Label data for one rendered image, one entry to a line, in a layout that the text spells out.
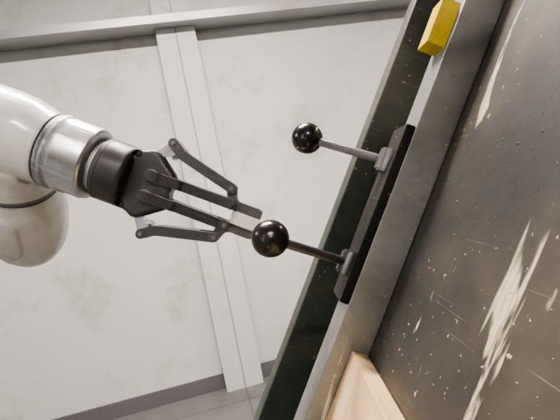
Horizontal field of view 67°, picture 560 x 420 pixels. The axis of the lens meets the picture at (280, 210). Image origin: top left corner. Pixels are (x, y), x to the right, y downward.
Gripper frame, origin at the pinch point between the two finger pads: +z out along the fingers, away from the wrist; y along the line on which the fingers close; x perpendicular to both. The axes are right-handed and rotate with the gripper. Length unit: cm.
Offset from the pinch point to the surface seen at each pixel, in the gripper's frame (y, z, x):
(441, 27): -26.9, 10.7, 6.2
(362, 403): 10.0, 13.9, 15.4
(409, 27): -36.7, 11.3, -16.8
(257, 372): 136, 37, -285
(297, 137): -11.5, 0.6, 0.9
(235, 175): -8, -35, -298
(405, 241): -4.4, 15.0, 7.2
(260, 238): 0.2, 0.6, 11.1
